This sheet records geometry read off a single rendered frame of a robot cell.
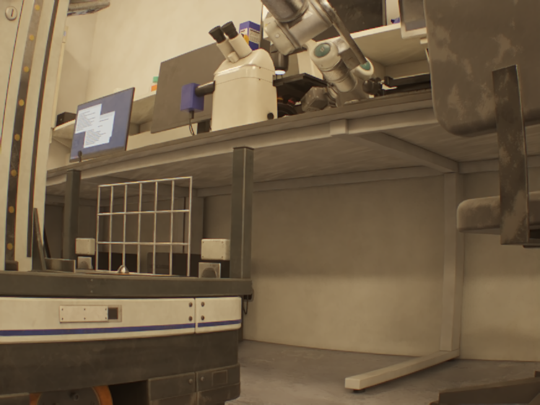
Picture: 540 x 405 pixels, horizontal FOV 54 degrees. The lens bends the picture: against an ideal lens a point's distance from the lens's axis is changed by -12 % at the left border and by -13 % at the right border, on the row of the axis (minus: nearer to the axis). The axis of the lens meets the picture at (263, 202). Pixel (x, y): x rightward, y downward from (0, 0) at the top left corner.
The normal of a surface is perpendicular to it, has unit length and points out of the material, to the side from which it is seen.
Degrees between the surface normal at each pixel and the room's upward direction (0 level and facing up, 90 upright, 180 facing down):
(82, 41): 90
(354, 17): 86
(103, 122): 86
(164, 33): 90
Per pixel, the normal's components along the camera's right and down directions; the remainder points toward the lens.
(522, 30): -0.86, -0.07
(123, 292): 0.83, -0.04
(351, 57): 0.32, 0.73
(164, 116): -0.68, -0.16
